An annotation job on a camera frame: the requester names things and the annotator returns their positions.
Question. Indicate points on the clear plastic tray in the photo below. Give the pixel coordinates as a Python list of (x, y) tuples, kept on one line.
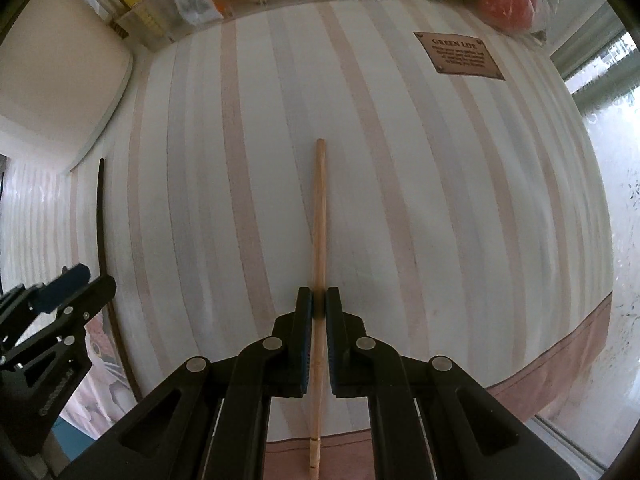
[(165, 15)]

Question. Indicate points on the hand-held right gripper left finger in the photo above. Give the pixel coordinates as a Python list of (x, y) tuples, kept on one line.
[(305, 340)]

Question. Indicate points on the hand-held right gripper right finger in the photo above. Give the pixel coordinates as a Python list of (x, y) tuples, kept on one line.
[(332, 340)]

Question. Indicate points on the striped table mat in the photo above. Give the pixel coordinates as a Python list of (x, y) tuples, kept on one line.
[(400, 210)]

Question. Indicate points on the frosted window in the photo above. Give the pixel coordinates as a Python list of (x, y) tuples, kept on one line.
[(615, 210)]

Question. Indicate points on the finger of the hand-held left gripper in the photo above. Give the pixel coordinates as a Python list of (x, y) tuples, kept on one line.
[(65, 285), (95, 295)]

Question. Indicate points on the red tomato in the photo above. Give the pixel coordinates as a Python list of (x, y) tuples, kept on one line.
[(505, 2)]

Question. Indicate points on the brown printed plaque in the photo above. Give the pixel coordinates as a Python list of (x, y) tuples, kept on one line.
[(457, 55)]

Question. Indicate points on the floral printed cloth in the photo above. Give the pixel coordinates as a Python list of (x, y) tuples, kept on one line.
[(102, 365)]

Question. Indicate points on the light wooden chopstick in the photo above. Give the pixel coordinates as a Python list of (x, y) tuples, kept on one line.
[(319, 210)]

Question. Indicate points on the dark wooden chopstick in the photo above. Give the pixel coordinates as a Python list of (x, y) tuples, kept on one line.
[(101, 200)]

